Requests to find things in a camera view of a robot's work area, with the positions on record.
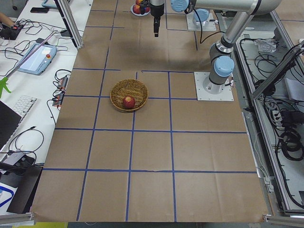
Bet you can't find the light blue plate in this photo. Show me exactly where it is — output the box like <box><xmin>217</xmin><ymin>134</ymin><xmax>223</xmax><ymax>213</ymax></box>
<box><xmin>130</xmin><ymin>5</ymin><xmax>150</xmax><ymax>17</ymax></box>

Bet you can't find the woven wicker basket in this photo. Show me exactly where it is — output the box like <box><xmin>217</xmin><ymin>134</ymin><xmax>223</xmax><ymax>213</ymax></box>
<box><xmin>110</xmin><ymin>79</ymin><xmax>148</xmax><ymax>113</ymax></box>

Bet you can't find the dark red apple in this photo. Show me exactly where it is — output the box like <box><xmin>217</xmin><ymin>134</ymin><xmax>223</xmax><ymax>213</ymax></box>
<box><xmin>123</xmin><ymin>95</ymin><xmax>135</xmax><ymax>109</ymax></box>

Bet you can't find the black smartphone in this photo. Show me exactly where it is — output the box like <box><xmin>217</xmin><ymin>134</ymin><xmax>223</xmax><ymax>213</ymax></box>
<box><xmin>30</xmin><ymin>7</ymin><xmax>49</xmax><ymax>13</ymax></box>

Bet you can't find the blue teach pendant tablet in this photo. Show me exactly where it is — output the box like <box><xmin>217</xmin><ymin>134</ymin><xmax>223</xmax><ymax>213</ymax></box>
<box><xmin>18</xmin><ymin>44</ymin><xmax>57</xmax><ymax>75</ymax></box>

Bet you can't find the brown paper table cover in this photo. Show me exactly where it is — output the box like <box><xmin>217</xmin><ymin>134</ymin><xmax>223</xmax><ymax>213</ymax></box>
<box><xmin>32</xmin><ymin>0</ymin><xmax>268</xmax><ymax>222</ymax></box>

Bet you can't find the white keyboard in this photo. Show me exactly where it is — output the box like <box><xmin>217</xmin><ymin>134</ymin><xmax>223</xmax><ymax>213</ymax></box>
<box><xmin>12</xmin><ymin>95</ymin><xmax>37</xmax><ymax>121</ymax></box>

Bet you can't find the green hand pointer stick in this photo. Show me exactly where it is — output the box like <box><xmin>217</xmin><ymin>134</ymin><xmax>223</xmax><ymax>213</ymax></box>
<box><xmin>0</xmin><ymin>30</ymin><xmax>57</xmax><ymax>96</ymax></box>

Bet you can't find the black laptop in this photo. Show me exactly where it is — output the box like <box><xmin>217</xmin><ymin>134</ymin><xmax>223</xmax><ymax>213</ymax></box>
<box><xmin>0</xmin><ymin>102</ymin><xmax>21</xmax><ymax>150</ymax></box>

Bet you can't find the aluminium frame post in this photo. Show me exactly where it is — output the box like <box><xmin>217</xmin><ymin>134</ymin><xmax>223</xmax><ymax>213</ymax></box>
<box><xmin>55</xmin><ymin>0</ymin><xmax>84</xmax><ymax>49</ymax></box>

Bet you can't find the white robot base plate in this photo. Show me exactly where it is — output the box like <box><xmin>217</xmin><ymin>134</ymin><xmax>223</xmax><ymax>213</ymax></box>
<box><xmin>194</xmin><ymin>72</ymin><xmax>234</xmax><ymax>102</ymax></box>

